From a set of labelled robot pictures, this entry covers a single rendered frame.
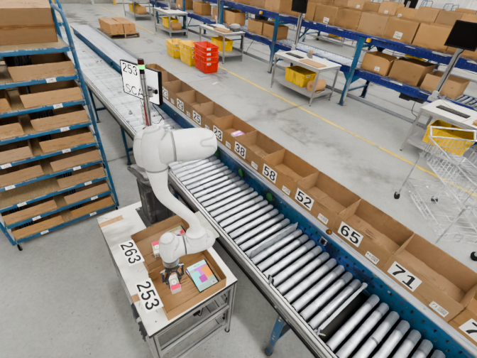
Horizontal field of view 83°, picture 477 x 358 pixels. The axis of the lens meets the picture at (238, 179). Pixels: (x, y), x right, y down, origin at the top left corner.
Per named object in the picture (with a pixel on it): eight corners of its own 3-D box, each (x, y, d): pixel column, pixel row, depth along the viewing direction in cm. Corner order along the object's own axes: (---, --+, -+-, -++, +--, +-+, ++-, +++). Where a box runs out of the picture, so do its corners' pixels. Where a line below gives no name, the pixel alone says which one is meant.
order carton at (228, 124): (210, 134, 284) (210, 120, 273) (232, 128, 299) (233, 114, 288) (232, 152, 260) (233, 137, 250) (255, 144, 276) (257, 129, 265)
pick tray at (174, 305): (149, 281, 165) (146, 272, 159) (204, 253, 184) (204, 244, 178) (168, 322, 148) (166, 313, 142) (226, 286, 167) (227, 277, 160)
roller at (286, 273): (266, 284, 175) (267, 280, 172) (317, 247, 202) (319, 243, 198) (271, 290, 172) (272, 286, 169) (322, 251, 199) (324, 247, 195)
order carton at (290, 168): (258, 173, 238) (260, 157, 227) (282, 163, 253) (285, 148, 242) (290, 199, 214) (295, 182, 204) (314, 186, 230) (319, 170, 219)
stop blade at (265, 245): (250, 258, 187) (251, 250, 182) (294, 229, 211) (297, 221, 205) (250, 258, 187) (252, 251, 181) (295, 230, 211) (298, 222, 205)
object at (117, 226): (96, 220, 203) (95, 217, 201) (168, 193, 232) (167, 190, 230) (149, 339, 143) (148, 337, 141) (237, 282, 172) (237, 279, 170)
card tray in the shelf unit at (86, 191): (67, 204, 264) (63, 197, 258) (59, 187, 282) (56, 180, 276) (109, 190, 285) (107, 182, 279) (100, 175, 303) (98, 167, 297)
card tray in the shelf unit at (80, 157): (53, 172, 240) (49, 163, 233) (46, 155, 257) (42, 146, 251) (101, 158, 261) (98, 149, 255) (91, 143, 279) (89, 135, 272)
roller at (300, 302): (287, 309, 163) (289, 305, 160) (338, 266, 190) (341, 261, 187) (293, 315, 160) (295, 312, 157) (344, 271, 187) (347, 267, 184)
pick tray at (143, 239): (132, 244, 185) (129, 235, 179) (182, 221, 205) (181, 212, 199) (149, 275, 168) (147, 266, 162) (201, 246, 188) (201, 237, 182)
